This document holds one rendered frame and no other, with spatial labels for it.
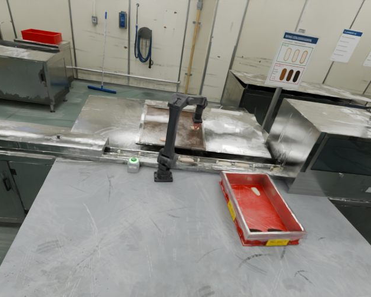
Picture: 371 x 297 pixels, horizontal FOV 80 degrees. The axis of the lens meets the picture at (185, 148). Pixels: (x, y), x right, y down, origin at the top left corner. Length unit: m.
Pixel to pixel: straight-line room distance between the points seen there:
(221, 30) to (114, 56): 2.23
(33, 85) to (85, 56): 1.68
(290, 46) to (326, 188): 1.19
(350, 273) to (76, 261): 1.26
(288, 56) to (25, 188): 2.31
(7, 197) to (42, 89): 2.27
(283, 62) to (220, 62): 2.76
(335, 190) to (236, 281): 1.00
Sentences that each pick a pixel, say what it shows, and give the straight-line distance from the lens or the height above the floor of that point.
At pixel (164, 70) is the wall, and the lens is 5.14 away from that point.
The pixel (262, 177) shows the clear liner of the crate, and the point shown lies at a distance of 1.58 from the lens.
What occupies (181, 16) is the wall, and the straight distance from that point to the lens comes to 4.99.
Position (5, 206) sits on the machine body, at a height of 0.30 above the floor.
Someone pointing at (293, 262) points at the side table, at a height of 0.82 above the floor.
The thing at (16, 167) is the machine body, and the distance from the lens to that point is 1.85.
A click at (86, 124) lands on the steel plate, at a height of 0.82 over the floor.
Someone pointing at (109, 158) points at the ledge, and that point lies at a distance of 1.54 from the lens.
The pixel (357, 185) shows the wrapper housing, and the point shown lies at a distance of 1.88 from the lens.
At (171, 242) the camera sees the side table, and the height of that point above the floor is 0.82.
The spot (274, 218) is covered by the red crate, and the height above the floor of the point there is 0.82.
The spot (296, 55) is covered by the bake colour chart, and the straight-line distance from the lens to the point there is 2.27.
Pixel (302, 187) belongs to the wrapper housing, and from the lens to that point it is 1.68.
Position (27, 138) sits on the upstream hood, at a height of 0.92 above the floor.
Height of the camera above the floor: 1.78
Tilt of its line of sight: 33 degrees down
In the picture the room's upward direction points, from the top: 11 degrees clockwise
